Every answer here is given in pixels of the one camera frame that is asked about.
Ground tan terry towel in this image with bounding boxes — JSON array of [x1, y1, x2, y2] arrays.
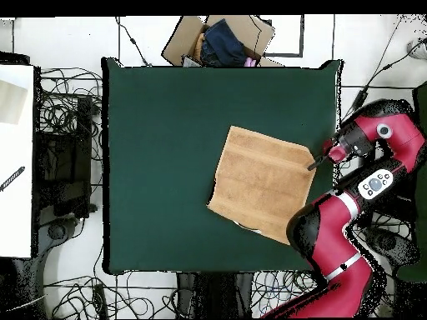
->
[[206, 125, 317, 246]]

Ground black flat device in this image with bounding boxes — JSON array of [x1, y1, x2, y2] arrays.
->
[[0, 51, 31, 66]]

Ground dark blue jeans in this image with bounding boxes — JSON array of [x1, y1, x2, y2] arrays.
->
[[199, 18, 249, 68]]

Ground tan garment in box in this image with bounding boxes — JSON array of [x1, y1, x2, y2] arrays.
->
[[193, 32, 206, 62]]

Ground dark green table cloth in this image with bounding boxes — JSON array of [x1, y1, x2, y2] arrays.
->
[[101, 57, 344, 276]]

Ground open cardboard box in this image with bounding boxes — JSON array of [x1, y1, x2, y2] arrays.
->
[[161, 14, 285, 68]]

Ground black power strip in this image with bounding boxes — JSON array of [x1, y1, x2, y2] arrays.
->
[[92, 282, 108, 319]]

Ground white desk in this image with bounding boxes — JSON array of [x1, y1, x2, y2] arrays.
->
[[0, 64, 36, 259]]

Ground beige paper sheet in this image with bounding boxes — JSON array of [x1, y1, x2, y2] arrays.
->
[[0, 79, 29, 126]]

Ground black cable with adapter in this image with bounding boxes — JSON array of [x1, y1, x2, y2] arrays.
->
[[343, 35, 427, 116]]

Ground black metal frame piece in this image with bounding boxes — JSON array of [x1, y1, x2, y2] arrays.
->
[[259, 14, 305, 58]]

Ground tangle of black cables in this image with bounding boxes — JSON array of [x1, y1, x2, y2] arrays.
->
[[38, 66, 103, 161], [251, 270, 319, 318], [43, 271, 179, 319]]

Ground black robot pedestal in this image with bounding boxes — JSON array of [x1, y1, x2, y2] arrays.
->
[[176, 272, 254, 319]]

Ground black cable with inline plug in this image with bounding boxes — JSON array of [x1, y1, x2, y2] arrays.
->
[[114, 16, 153, 68]]

